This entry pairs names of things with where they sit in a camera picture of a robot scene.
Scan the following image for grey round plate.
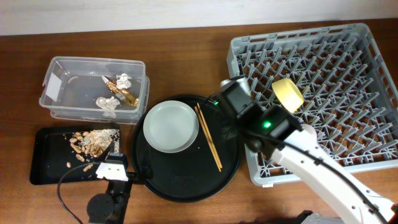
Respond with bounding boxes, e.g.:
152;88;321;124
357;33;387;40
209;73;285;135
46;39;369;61
143;100;199;153

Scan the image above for peanut and rice food scraps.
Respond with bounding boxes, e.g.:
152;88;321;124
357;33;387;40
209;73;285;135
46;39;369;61
69;129;119;172

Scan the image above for brown gold snack wrapper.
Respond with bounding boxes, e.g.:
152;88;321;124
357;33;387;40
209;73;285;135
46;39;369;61
102;76;139;108

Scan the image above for white napkin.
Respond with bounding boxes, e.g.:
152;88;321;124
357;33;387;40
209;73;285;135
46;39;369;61
116;73;131;89
96;96;120;110

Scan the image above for wooden chopstick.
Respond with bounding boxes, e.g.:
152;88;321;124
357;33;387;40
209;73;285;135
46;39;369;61
197;103;223;169
194;106;221;172

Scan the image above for yellow bowl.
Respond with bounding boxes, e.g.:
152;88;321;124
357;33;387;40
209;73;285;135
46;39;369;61
271;78;304;113

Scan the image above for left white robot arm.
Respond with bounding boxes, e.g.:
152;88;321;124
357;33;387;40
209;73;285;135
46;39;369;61
86;172;145;223

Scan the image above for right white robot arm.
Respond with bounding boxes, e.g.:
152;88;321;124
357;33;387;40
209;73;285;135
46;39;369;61
234;105;397;223

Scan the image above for clear plastic waste bin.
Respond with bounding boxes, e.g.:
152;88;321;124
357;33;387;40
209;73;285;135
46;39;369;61
39;57;150;124

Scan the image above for grey plastic dishwasher rack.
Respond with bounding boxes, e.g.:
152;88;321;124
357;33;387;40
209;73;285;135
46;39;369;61
227;23;397;172

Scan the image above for round black serving tray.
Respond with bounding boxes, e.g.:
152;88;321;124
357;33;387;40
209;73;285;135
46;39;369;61
131;95;244;202

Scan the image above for black rectangular tray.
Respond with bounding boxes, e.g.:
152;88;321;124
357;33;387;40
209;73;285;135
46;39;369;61
30;123;120;185

